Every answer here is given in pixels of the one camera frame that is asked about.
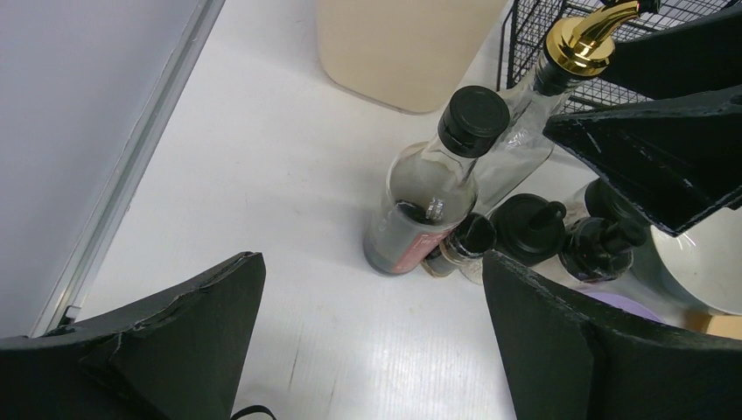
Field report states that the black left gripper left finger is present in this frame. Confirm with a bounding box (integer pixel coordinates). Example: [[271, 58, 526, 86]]
[[1, 252, 266, 419]]

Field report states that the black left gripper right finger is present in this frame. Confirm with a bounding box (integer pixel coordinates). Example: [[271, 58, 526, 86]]
[[483, 252, 741, 419]]

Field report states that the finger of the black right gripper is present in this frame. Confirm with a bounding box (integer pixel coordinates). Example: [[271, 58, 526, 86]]
[[599, 5, 741, 100], [542, 87, 741, 236]]

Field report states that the clear jar black spout lid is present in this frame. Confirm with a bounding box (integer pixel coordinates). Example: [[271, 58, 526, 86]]
[[563, 178, 650, 228]]

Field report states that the clear bottle gold pump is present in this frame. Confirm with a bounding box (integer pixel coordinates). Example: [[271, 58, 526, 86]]
[[472, 1, 662, 215]]

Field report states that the soy sauce bottle red label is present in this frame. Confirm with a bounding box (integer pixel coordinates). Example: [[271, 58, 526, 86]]
[[363, 85, 510, 276]]

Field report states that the purple plastic plate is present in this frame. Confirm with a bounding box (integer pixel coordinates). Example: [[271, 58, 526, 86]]
[[585, 291, 664, 324]]

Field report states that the white ceramic bowl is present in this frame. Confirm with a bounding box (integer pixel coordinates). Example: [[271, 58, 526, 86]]
[[632, 208, 741, 316]]

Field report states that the salt shaker black pump lid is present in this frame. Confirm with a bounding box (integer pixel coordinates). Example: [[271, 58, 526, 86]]
[[534, 217, 647, 290]]

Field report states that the white shaker black spout lid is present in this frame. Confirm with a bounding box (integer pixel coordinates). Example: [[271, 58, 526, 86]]
[[465, 193, 566, 268]]

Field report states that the small pepper jar black lid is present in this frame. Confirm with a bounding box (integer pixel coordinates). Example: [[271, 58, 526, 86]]
[[422, 213, 497, 277]]

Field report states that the orange plastic plate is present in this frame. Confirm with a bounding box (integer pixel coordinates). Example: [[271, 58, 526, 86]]
[[683, 311, 741, 340]]

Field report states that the beige plastic bin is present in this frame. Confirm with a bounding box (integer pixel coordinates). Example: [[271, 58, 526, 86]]
[[316, 0, 506, 114]]

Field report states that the aluminium frame rail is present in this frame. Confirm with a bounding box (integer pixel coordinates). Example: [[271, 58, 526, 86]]
[[28, 0, 225, 337]]

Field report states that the black wire basket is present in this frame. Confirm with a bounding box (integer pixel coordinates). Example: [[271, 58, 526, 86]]
[[498, 1, 737, 114]]

